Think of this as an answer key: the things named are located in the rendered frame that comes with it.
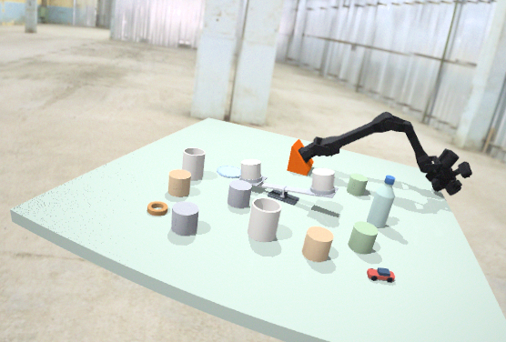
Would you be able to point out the beige cylinder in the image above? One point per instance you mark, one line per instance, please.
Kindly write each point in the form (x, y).
(317, 244)
(179, 183)

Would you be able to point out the orange ring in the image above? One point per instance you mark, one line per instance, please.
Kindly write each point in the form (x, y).
(157, 212)

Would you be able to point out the red toy car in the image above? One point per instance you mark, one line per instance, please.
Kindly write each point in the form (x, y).
(380, 273)

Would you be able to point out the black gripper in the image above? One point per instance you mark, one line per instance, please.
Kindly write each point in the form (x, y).
(463, 169)

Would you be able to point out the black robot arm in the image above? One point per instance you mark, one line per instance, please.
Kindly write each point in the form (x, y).
(329, 146)

